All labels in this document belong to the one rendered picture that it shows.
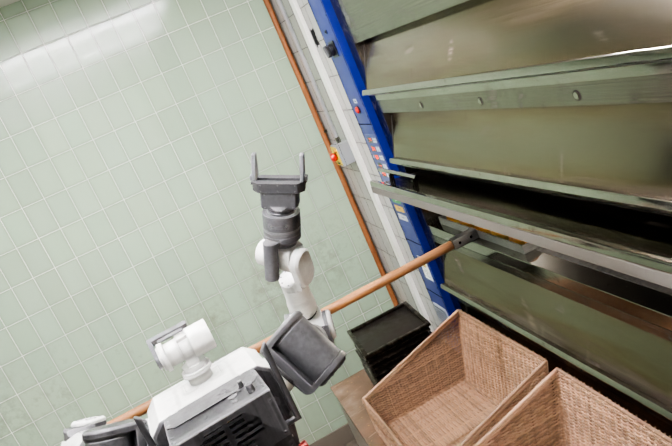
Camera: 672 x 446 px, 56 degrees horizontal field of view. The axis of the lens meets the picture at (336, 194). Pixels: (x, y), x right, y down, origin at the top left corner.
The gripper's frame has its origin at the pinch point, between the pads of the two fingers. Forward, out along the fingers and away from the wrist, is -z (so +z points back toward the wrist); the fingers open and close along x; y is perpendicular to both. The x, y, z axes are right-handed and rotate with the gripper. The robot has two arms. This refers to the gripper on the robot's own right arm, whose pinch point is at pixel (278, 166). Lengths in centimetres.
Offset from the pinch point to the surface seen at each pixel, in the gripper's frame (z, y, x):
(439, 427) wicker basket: 111, 40, -43
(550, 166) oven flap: 0, 1, -60
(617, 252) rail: 2, -34, -63
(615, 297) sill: 28, -7, -75
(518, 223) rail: 10, -8, -52
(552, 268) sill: 33, 16, -67
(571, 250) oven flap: 8, -23, -59
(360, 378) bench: 131, 88, -13
